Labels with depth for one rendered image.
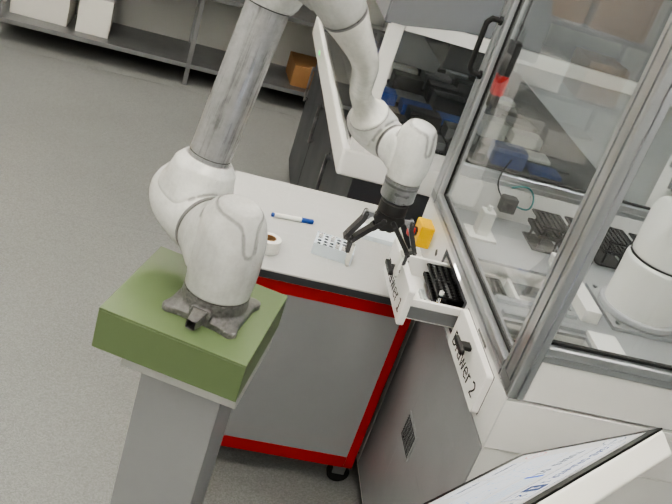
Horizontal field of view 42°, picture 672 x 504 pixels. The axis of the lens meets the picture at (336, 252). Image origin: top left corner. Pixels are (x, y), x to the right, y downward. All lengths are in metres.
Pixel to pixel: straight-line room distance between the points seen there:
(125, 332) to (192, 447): 0.36
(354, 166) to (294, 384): 0.84
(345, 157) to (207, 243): 1.27
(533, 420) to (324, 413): 0.94
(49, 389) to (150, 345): 1.17
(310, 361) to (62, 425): 0.83
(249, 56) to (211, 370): 0.68
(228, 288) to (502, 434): 0.69
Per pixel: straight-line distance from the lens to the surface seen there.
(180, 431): 2.13
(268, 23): 1.93
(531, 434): 2.05
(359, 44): 1.89
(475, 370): 2.10
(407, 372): 2.64
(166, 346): 1.93
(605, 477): 1.44
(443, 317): 2.32
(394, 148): 2.16
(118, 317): 1.94
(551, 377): 1.96
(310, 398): 2.74
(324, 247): 2.60
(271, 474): 2.95
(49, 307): 3.45
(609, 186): 1.75
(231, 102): 1.97
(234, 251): 1.88
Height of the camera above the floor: 1.96
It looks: 27 degrees down
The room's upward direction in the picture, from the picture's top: 19 degrees clockwise
